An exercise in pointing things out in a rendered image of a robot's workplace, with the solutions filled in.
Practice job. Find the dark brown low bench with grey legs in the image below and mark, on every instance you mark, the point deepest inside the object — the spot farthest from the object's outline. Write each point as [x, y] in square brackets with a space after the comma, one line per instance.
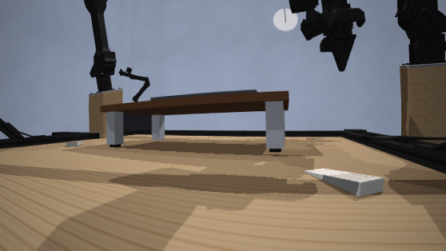
[270, 102]

